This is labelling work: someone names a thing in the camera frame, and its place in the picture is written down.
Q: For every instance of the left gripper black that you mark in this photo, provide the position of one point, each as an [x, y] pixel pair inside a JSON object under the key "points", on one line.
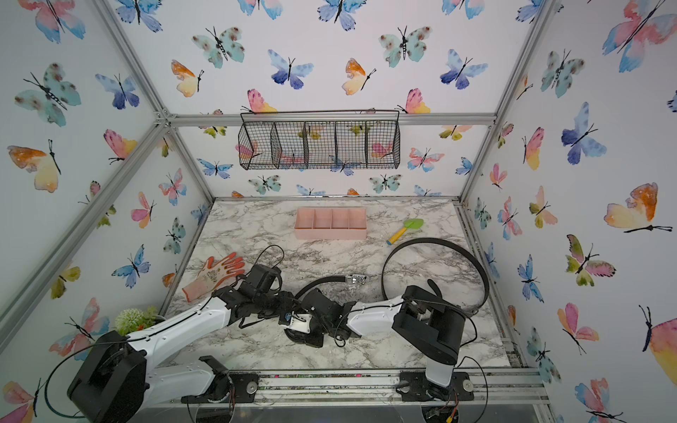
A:
{"points": [[286, 300]]}

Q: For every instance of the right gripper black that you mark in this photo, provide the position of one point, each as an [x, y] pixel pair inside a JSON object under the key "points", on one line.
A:
{"points": [[307, 338]]}

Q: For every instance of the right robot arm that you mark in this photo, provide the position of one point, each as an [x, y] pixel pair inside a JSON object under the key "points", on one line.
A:
{"points": [[425, 320]]}

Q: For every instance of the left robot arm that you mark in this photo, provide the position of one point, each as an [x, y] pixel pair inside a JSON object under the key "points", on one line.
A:
{"points": [[123, 375]]}

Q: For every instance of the pink compartment storage tray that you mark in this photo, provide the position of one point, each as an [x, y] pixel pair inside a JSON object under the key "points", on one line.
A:
{"points": [[331, 223]]}

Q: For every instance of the black belt right coil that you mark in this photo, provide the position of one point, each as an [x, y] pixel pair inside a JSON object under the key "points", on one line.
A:
{"points": [[460, 276]]}

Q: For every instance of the green yellow toy shovel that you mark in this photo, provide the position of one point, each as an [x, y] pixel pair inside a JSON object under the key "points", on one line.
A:
{"points": [[409, 225]]}

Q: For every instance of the potted artificial flower plant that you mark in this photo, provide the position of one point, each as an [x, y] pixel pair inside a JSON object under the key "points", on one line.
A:
{"points": [[135, 319]]}

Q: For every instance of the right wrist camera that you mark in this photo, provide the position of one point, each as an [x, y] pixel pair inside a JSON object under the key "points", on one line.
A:
{"points": [[298, 322]]}

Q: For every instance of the black wire wall basket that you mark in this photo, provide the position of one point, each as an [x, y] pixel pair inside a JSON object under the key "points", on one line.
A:
{"points": [[340, 141]]}

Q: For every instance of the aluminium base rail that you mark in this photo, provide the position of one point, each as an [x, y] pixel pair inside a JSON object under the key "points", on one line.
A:
{"points": [[277, 388]]}

